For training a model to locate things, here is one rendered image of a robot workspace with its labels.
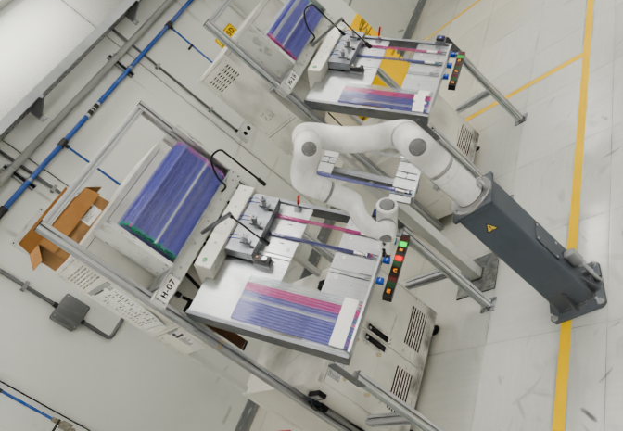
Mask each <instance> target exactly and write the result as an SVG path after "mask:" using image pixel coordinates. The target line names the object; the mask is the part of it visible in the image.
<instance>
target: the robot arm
mask: <svg viewBox="0 0 623 431"><path fill-rule="evenodd" d="M292 142H293V146H294V153H293V159H292V163H291V168H290V179H291V183H292V185H293V187H294V188H295V189H296V190H297V191H298V192H300V193H301V194H303V195H305V196H309V197H311V198H313V199H316V200H318V201H321V202H323V203H325V204H327V205H330V206H332V207H335V208H337V209H341V210H344V211H346V212H347V213H348V214H349V215H350V217H351V219H352V221H353V222H354V224H355V225H356V227H357V228H358V229H359V230H360V231H361V232H362V233H364V234H365V235H368V236H370V237H372V238H373V239H376V240H378V241H379V252H380V253H381V252H382V250H383V253H382V257H385V258H390V255H391V252H392V249H393V247H394V243H395V240H396V233H397V231H398V203H397V202H396V200H394V199H392V198H389V197H385V198H382V199H380V200H379V201H378V202H377V203H376V221H375V220H374V219H373V218H372V217H371V216H370V215H369V214H368V212H367V211H366V209H365V206H364V204H363V201H362V196H361V195H360V194H359V193H358V192H356V191H354V190H351V189H349V188H348V187H345V186H343V185H341V184H337V183H335V182H333V181H330V180H328V179H326V178H324V177H322V176H320V175H318V174H317V170H318V166H319V163H320V160H321V154H322V149H323V150H328V151H334V152H338V153H366V152H373V151H376V150H380V149H387V148H393V149H398V151H399V152H400V153H401V154H402V155H403V156H404V157H405V158H406V159H407V160H408V161H409V162H410V163H412V164H413V165H414V166H415V167H416V168H417V169H418V170H419V171H421V172H422V173H423V174H424V175H425V176H426V177H428V178H429V179H430V180H431V181H432V182H433V183H434V184H435V185H436V186H438V187H439V188H440V189H441V190H442V191H443V192H444V193H445V194H446V195H447V196H449V197H450V198H451V199H452V203H451V210H452V212H453V213H454V214H456V215H458V216H464V215H467V214H469V213H471V212H473V211H475V210H476V209H478V208H479V207H480V206H481V205H482V204H483V203H484V202H485V200H486V199H487V197H488V196H489V194H490V190H491V181H490V179H489V178H487V177H485V176H480V177H477V178H474V177H473V176H472V175H471V174H470V173H469V172H468V171H467V170H466V169H465V168H464V167H463V166H462V165H460V164H459V163H458V162H457V161H456V160H455V159H454V158H453V157H452V156H451V155H450V154H449V153H448V152H447V151H446V150H444V149H443V148H442V147H441V146H440V145H439V144H438V143H437V142H436V141H435V140H434V139H433V138H432V137H431V136H430V135H429V134H428V133H427V132H426V131H425V130H423V129H422V128H421V127H420V126H419V125H418V124H416V123H415V122H414V121H412V120H392V121H387V122H383V123H379V124H375V125H369V126H336V125H330V124H324V123H318V122H306V123H301V124H299V125H298V126H297V127H296V128H295V129H294V131H293V133H292Z"/></svg>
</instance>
